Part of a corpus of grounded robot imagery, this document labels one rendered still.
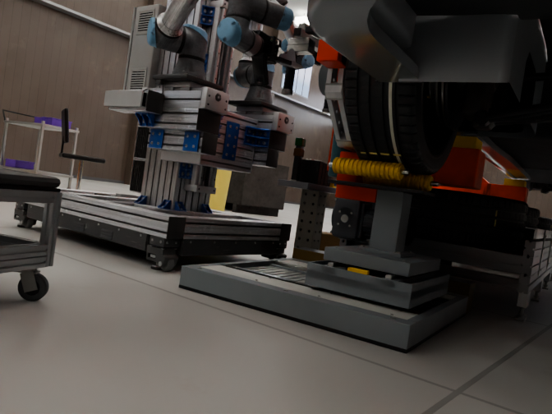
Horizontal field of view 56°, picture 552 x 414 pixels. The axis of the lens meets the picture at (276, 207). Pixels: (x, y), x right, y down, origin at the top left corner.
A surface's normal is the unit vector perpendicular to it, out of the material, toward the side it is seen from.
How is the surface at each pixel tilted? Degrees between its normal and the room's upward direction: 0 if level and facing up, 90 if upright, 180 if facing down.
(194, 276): 90
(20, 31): 90
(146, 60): 90
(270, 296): 90
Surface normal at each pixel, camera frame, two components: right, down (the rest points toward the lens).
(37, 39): 0.79, 0.13
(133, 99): -0.60, -0.07
